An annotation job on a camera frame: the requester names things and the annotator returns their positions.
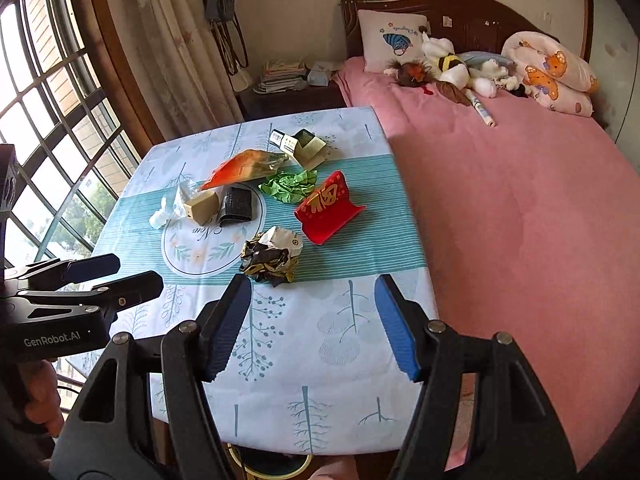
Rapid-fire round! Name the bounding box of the red paper envelope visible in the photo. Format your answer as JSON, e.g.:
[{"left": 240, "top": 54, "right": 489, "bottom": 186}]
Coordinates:
[{"left": 294, "top": 170, "right": 366, "bottom": 245}]

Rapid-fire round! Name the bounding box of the round yellow rim trash bin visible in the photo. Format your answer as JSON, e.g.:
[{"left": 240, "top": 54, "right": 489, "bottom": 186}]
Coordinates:
[{"left": 227, "top": 443, "right": 314, "bottom": 480}]

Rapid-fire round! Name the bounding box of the dark wooden nightstand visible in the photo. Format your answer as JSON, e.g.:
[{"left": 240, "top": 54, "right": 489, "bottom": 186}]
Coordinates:
[{"left": 236, "top": 81, "right": 346, "bottom": 120}]

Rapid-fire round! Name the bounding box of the hanging grey bag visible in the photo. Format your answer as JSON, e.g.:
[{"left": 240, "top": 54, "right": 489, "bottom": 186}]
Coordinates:
[{"left": 205, "top": 0, "right": 248, "bottom": 76}]

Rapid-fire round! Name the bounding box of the brown plush toy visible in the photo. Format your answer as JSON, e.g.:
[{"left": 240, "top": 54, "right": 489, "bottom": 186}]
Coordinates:
[{"left": 383, "top": 61, "right": 471, "bottom": 106}]

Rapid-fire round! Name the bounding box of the white pillow with blue print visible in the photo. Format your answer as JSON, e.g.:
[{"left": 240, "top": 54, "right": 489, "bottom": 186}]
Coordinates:
[{"left": 357, "top": 10, "right": 428, "bottom": 74}]

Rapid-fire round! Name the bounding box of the white blue patterned tablecloth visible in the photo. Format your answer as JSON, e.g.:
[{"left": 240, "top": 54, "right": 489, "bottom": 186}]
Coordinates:
[{"left": 96, "top": 107, "right": 436, "bottom": 455}]

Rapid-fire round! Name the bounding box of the rolled white paper tube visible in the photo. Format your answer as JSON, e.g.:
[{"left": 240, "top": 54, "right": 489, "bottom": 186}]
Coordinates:
[{"left": 464, "top": 89, "right": 497, "bottom": 127}]

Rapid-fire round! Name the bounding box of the crumpled green paper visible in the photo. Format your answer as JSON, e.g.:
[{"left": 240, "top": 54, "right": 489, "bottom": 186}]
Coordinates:
[{"left": 259, "top": 170, "right": 318, "bottom": 204}]

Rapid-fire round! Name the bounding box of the small beige box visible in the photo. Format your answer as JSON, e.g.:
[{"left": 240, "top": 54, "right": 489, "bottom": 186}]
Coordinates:
[{"left": 184, "top": 188, "right": 220, "bottom": 226}]

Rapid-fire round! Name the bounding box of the stack of books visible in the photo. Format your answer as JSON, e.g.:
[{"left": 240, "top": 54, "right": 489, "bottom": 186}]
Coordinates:
[{"left": 253, "top": 60, "right": 307, "bottom": 94}]

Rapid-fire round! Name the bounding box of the white plush toy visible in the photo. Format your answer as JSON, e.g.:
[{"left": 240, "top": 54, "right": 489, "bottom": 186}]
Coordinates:
[{"left": 468, "top": 58, "right": 521, "bottom": 99}]

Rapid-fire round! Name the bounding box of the dark wooden headboard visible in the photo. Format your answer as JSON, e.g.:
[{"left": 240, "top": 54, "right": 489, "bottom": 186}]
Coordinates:
[{"left": 340, "top": 0, "right": 540, "bottom": 58}]

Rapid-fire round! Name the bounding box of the orange snack bag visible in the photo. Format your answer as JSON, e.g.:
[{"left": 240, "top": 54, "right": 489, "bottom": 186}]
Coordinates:
[{"left": 200, "top": 150, "right": 288, "bottom": 191}]

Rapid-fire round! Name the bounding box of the black gold wrapper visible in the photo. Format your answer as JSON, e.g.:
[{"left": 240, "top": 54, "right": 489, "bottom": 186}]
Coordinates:
[{"left": 240, "top": 226, "right": 304, "bottom": 287}]

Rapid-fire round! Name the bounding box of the person's left hand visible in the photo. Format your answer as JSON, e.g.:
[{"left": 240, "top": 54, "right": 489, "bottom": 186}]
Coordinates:
[{"left": 18, "top": 361, "right": 64, "bottom": 438}]

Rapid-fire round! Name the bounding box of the beige floral curtain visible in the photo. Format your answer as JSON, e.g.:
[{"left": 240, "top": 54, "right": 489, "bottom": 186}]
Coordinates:
[{"left": 122, "top": 0, "right": 243, "bottom": 140}]

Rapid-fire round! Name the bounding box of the olive white carton box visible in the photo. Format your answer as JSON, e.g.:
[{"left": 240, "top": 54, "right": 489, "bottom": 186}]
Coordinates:
[{"left": 269, "top": 129, "right": 328, "bottom": 171}]

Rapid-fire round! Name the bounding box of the pink bear print pillow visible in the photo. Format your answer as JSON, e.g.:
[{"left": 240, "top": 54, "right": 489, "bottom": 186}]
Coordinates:
[{"left": 501, "top": 32, "right": 599, "bottom": 117}]

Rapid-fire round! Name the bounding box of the bee plush toy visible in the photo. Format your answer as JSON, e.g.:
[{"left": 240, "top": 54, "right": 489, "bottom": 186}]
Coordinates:
[{"left": 421, "top": 30, "right": 470, "bottom": 90}]

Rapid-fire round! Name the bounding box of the black wallet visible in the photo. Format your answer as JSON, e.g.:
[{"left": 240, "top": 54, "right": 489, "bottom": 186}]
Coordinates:
[{"left": 218, "top": 186, "right": 253, "bottom": 226}]

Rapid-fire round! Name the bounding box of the window with metal grille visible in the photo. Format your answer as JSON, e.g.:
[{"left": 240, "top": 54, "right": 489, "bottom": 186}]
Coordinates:
[{"left": 0, "top": 0, "right": 144, "bottom": 416}]

